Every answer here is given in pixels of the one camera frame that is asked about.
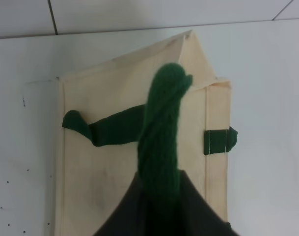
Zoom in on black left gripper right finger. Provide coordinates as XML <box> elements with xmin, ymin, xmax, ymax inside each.
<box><xmin>163</xmin><ymin>169</ymin><xmax>236</xmax><ymax>236</ymax></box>

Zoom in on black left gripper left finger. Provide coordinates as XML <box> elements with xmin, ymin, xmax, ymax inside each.
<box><xmin>94</xmin><ymin>173</ymin><xmax>153</xmax><ymax>236</ymax></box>

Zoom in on white linen bag green handles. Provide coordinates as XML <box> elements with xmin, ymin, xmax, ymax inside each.
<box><xmin>54</xmin><ymin>31</ymin><xmax>238</xmax><ymax>236</ymax></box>

